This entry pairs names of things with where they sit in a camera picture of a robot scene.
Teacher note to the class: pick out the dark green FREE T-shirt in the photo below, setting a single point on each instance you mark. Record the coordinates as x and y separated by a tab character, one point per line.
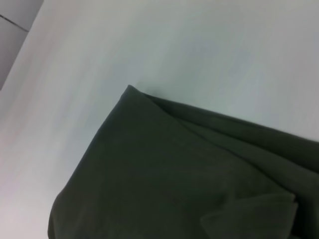
187	174

